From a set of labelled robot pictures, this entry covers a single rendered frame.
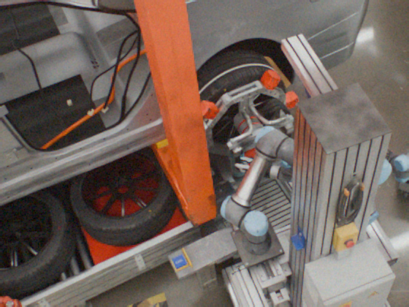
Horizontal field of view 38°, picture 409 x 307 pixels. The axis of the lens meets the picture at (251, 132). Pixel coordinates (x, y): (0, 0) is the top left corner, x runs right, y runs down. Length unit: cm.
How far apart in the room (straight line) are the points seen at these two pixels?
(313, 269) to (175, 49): 111
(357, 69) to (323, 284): 279
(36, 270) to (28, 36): 170
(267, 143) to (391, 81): 231
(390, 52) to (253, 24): 215
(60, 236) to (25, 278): 30
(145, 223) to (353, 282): 151
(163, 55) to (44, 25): 221
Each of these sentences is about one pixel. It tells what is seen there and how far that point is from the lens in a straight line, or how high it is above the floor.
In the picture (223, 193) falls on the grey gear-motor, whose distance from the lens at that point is 379.
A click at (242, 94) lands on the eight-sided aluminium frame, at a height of 112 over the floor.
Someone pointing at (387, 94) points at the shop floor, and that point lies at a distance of 490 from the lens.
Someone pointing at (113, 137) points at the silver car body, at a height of 93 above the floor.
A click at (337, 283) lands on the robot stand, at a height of 123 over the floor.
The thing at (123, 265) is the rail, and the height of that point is 33.
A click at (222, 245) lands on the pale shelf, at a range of 356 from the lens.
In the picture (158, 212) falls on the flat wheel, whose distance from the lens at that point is 367.
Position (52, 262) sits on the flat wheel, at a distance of 371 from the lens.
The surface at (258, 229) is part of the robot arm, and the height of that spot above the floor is 104.
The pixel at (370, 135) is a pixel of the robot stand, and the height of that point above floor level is 203.
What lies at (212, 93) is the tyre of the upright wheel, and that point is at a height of 113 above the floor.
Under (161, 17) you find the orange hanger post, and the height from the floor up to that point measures 213.
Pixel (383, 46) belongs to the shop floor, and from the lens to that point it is 529.
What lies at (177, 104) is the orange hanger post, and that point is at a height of 162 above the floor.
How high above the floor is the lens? 361
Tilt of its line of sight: 52 degrees down
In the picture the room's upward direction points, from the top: 3 degrees counter-clockwise
